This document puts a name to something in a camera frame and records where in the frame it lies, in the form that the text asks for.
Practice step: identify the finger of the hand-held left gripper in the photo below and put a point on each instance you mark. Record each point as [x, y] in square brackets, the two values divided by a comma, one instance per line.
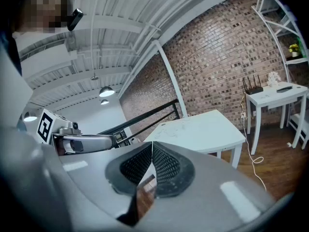
[96, 142]

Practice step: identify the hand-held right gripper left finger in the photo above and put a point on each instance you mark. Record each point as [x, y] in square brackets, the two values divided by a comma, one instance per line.
[84, 190]

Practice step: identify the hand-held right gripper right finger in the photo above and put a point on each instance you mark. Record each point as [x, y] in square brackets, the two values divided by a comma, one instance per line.
[217, 202]

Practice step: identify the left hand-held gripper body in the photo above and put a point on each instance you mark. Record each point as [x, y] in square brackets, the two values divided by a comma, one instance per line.
[46, 127]

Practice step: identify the black pendant lamp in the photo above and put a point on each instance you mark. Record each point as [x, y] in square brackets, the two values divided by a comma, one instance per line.
[30, 117]
[104, 102]
[106, 92]

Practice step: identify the black metal railing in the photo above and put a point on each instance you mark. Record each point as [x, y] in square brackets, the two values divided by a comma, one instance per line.
[144, 115]

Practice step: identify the small grey pendant lamp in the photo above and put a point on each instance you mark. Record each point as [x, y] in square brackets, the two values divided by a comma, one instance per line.
[94, 78]

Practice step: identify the white square table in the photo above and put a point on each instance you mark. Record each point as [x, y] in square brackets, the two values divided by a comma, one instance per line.
[205, 134]

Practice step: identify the white structural column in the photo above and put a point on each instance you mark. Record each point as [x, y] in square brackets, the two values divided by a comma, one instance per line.
[170, 71]

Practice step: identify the white slatted chair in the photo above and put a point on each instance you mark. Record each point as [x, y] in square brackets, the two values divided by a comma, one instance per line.
[298, 127]

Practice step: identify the person's head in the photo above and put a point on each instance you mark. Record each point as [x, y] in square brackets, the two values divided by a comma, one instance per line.
[43, 11]

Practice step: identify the black router with antennas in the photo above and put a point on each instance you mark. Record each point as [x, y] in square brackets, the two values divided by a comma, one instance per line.
[253, 89]

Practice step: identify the white side table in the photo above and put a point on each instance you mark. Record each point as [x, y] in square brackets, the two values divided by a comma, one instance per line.
[277, 95]

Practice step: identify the black curved remote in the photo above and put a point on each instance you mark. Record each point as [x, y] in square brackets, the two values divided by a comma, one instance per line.
[284, 89]

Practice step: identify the white flower ornament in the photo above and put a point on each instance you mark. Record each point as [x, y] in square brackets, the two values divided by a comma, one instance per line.
[273, 79]

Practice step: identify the yellow potted flowers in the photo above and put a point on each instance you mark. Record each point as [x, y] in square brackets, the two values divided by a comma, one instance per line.
[294, 53]

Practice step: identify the white ladder shelf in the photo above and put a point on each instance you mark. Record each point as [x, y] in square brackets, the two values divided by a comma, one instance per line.
[266, 22]

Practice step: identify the white wall plug adapter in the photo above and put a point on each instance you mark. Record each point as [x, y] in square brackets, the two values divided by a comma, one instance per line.
[243, 115]

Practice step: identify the black head-worn camera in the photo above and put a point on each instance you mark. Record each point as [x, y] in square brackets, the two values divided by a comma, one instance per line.
[74, 19]

